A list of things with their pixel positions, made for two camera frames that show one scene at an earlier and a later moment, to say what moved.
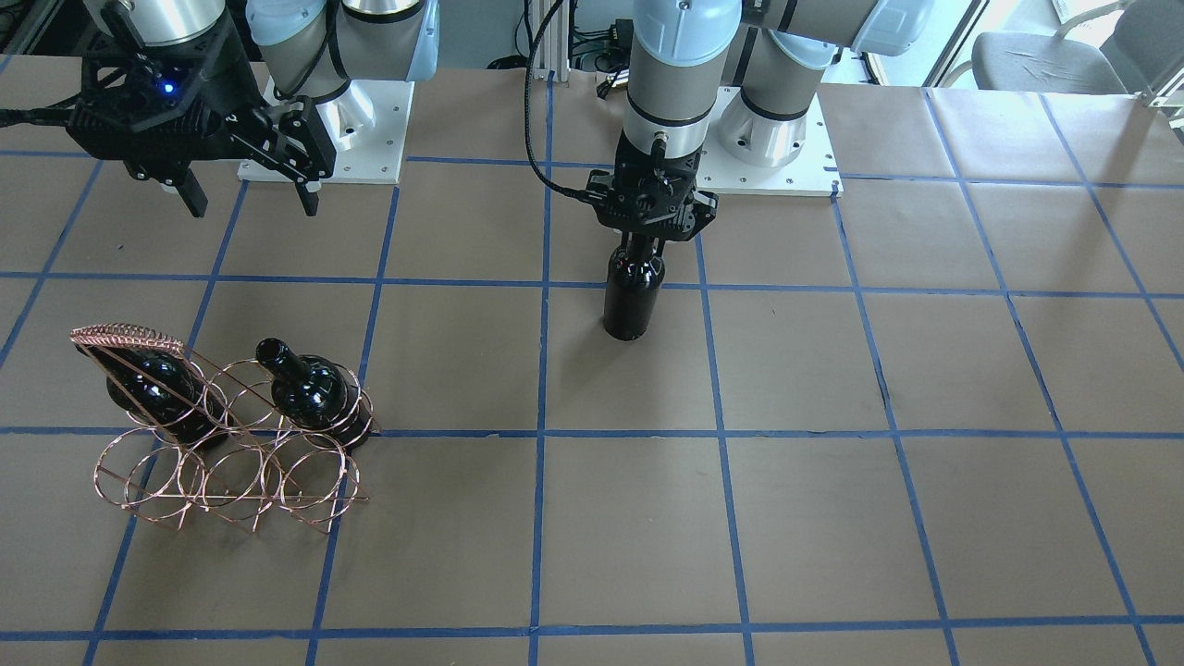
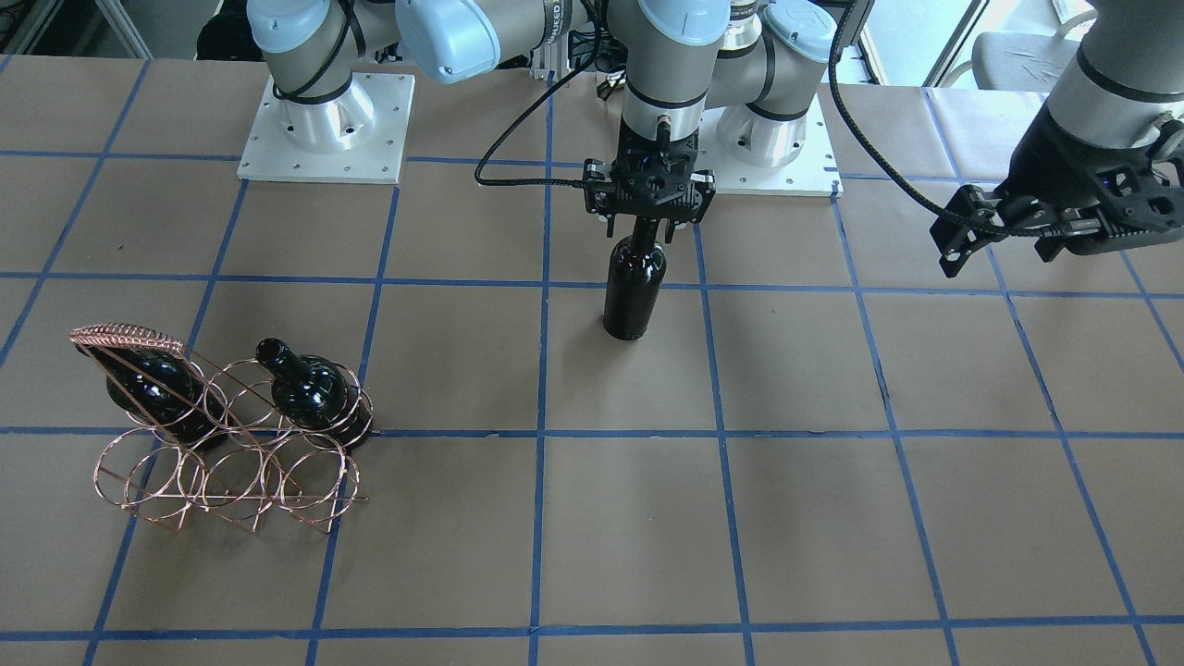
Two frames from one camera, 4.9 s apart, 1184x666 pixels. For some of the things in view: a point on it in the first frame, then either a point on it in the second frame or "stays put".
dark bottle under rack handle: (166, 393) stays put
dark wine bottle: (633, 288) stays put
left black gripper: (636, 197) → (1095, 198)
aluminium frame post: (552, 51) stays put
